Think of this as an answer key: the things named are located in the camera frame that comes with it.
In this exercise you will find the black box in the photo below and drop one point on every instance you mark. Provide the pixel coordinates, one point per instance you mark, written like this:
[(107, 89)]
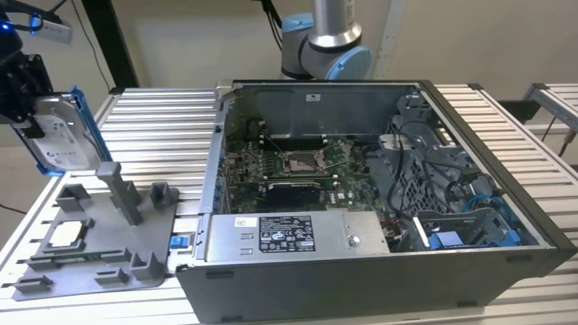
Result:
[(519, 110)]

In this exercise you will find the green motherboard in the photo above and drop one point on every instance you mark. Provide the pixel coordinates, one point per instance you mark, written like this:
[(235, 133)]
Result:
[(360, 189)]

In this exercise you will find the thin metal locking lever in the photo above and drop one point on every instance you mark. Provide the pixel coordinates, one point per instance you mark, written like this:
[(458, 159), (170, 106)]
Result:
[(340, 163), (276, 144)]

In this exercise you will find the RAM slot black clips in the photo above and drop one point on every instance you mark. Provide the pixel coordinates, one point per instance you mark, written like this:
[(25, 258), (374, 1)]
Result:
[(294, 139), (271, 173), (294, 147)]

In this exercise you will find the open dark grey PC case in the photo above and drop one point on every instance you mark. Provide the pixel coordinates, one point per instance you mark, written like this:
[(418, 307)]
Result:
[(315, 294)]

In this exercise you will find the blue plastic latch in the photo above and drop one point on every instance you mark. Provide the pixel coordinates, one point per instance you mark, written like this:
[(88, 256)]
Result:
[(178, 243)]

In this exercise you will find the grey metal disk bay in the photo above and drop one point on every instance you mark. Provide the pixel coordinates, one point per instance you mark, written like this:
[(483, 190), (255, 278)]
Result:
[(470, 216)]

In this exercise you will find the black metal post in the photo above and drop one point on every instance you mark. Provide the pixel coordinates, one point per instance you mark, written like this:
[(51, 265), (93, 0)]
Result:
[(115, 34)]

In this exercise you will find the grey camera box blue plug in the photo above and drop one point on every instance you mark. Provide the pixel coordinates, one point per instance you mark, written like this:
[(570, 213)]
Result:
[(56, 30)]

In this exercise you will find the CPU socket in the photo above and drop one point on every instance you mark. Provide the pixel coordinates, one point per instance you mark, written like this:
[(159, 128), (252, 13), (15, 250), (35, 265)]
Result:
[(302, 162)]

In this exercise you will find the grey plastic parts rack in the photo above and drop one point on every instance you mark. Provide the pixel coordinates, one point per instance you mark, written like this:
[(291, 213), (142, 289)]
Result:
[(108, 237)]

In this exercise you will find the hard disk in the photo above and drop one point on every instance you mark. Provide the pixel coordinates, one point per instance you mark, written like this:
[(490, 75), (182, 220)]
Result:
[(63, 135)]

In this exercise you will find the perforated grey drive cage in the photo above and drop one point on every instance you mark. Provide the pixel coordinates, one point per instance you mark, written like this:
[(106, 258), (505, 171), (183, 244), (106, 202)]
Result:
[(380, 179)]

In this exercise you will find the aluminium slat side table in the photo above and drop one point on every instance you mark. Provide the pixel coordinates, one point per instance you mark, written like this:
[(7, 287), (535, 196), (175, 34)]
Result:
[(557, 101)]

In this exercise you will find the green RAM stick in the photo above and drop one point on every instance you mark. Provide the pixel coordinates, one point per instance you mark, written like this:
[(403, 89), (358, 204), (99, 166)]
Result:
[(96, 254)]

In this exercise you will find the blue plastic bay carrier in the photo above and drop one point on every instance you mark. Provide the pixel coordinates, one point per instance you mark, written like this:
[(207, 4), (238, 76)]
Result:
[(445, 239)]

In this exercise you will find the silver CPU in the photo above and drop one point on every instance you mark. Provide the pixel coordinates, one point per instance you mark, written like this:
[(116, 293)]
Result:
[(67, 234)]

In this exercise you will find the black graphics card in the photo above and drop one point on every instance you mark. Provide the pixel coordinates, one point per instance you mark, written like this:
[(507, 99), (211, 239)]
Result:
[(294, 194)]

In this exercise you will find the RAM slot white clips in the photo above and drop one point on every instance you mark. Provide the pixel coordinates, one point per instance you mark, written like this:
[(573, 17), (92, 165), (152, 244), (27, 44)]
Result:
[(294, 136), (294, 143), (271, 176)]

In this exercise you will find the silver power supply unit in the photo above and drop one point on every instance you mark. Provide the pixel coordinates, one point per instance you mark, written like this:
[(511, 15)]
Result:
[(226, 237)]

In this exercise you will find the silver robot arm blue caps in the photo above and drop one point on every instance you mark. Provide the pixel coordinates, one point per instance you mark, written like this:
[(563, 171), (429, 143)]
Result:
[(331, 23)]

